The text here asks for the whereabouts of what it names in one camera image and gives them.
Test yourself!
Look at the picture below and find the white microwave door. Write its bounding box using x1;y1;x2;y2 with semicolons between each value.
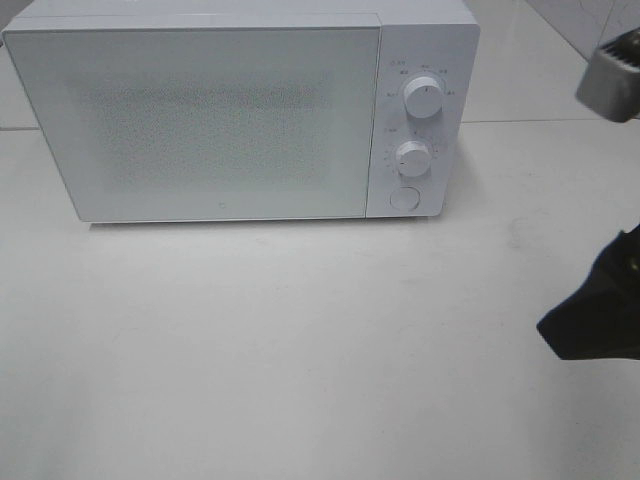
6;28;379;223

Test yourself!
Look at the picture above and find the white round door button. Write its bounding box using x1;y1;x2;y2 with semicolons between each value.
390;187;421;212

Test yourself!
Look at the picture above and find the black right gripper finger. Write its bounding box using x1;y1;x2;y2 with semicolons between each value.
536;229;639;360

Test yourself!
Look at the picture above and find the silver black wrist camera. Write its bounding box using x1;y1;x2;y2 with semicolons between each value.
576;28;639;123

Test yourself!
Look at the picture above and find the white microwave oven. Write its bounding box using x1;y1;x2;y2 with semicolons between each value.
2;1;480;223

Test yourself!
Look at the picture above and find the white microwave knob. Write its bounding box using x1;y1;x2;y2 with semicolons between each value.
395;141;432;178
401;73;444;119

